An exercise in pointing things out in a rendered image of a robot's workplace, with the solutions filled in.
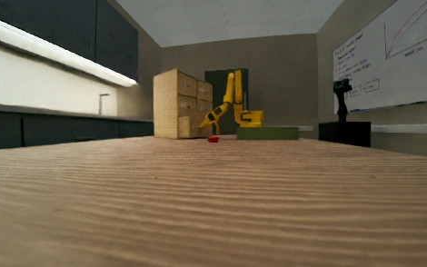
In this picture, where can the tan wooden chest of drawers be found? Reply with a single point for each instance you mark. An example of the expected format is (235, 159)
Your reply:
(166, 104)

